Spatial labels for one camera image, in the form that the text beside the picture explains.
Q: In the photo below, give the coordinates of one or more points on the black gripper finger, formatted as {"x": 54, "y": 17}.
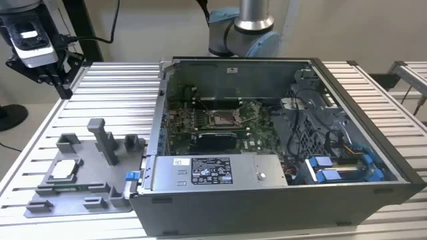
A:
{"x": 77, "y": 61}
{"x": 50, "y": 78}

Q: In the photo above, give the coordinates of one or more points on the silver CPU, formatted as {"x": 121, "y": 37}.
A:
{"x": 65, "y": 169}

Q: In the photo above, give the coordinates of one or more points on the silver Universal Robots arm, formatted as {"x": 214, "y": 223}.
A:
{"x": 221, "y": 37}

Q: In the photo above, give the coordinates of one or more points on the black RAM slot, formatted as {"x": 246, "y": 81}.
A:
{"x": 217, "y": 99}
{"x": 217, "y": 102}

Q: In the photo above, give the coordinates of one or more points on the CPU socket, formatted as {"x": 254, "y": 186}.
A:
{"x": 222, "y": 120}

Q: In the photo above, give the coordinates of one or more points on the black round stand foot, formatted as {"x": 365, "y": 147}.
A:
{"x": 11, "y": 117}

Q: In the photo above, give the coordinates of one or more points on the black power connector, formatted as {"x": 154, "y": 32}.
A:
{"x": 189, "y": 92}

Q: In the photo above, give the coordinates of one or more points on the grey parts rack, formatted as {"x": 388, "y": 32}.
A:
{"x": 90, "y": 175}

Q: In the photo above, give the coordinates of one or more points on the green RAM stick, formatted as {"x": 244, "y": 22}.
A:
{"x": 84, "y": 187}

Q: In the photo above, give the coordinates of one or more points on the blue case latch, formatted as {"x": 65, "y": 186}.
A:
{"x": 132, "y": 175}

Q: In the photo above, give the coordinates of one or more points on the silver power supply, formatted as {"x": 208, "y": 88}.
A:
{"x": 168, "y": 175}

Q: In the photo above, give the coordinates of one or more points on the black graphics card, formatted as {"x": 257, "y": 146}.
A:
{"x": 217, "y": 141}

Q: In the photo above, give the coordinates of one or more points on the green motherboard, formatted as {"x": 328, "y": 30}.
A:
{"x": 257, "y": 135}

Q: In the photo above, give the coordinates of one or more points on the white upright profile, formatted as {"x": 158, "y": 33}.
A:
{"x": 292, "y": 25}

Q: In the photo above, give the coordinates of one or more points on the silver foil sleeve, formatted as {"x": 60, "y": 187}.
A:
{"x": 290, "y": 103}

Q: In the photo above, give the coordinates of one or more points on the black open PC case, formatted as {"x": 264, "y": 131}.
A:
{"x": 234, "y": 212}

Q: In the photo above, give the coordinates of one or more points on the grey metal disk cage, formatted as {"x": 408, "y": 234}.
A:
{"x": 310, "y": 140}

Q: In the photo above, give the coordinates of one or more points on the blue disk carrier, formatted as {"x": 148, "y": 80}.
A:
{"x": 329, "y": 175}
{"x": 322, "y": 161}

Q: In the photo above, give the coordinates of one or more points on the black box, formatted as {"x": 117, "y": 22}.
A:
{"x": 384, "y": 81}

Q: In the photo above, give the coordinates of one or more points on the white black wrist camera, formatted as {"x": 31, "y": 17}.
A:
{"x": 37, "y": 57}

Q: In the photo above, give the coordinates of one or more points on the black upright post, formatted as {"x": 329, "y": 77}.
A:
{"x": 88, "y": 25}

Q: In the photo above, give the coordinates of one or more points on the aluminium side table frame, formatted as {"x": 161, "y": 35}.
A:
{"x": 405, "y": 71}

